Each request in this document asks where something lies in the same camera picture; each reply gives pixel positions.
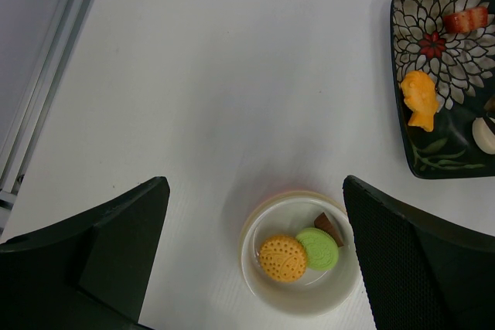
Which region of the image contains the red strawberry slice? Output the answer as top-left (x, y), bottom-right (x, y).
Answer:
top-left (442, 6), bottom-right (488, 33)

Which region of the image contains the left aluminium frame post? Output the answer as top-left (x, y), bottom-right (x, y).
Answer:
top-left (1, 0), bottom-right (93, 227)

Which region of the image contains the white round bowl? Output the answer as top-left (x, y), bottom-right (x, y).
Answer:
top-left (238, 191), bottom-right (360, 317)

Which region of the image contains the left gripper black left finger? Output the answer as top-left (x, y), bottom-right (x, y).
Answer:
top-left (1, 177), bottom-right (170, 329)

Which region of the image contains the brown chocolate piece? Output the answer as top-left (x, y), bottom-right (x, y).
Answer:
top-left (313, 213), bottom-right (344, 247)

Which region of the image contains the yellow round cookie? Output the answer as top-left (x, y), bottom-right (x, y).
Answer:
top-left (258, 235), bottom-right (307, 283)

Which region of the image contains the black floral square plate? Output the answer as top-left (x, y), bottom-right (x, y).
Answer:
top-left (390, 0), bottom-right (494, 179)

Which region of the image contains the green macaron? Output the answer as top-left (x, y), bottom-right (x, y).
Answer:
top-left (295, 227), bottom-right (340, 271)

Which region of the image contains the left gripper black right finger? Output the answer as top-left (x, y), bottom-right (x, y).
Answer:
top-left (343, 175), bottom-right (494, 329)

